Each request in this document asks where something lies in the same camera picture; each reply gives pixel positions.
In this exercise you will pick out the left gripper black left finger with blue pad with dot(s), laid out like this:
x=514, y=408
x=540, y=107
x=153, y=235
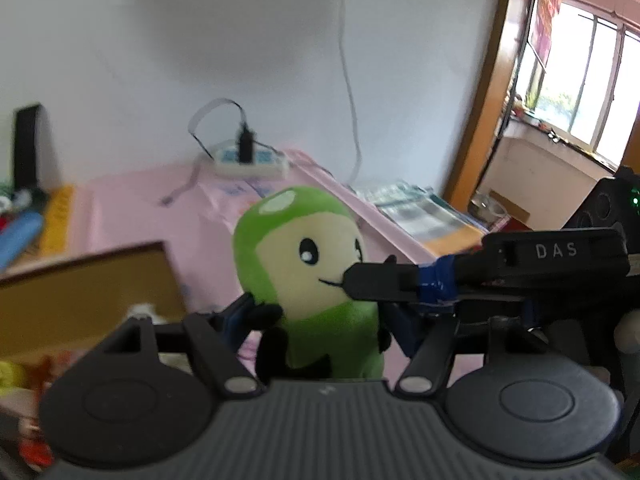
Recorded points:
x=212, y=341

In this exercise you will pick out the white gloved hand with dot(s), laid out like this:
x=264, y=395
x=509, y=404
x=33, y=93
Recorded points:
x=627, y=333

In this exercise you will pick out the green plush toy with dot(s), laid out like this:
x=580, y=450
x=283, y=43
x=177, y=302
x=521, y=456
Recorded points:
x=290, y=252

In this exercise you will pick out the black plug adapter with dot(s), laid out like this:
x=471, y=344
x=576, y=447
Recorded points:
x=245, y=145

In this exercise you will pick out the wooden door frame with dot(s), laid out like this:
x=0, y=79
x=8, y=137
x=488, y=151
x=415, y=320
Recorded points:
x=506, y=37

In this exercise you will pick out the window with frame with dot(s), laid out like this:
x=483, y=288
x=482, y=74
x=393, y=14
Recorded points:
x=578, y=77

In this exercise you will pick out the finger of the black blue-taped right gripper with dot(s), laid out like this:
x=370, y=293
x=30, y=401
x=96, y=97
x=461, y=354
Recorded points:
x=427, y=287

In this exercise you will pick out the stack of magazines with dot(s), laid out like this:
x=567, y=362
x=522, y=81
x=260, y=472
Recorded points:
x=424, y=216

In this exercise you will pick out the blue cylinder object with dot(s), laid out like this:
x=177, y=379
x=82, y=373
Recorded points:
x=18, y=235

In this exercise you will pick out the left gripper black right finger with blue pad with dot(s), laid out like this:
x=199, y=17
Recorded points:
x=427, y=340

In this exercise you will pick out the pink patterned table cover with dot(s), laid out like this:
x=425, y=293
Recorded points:
x=127, y=209

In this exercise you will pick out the brown and gold box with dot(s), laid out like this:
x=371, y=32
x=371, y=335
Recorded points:
x=73, y=303

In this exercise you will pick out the black camera device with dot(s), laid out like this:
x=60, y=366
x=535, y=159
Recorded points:
x=612, y=203

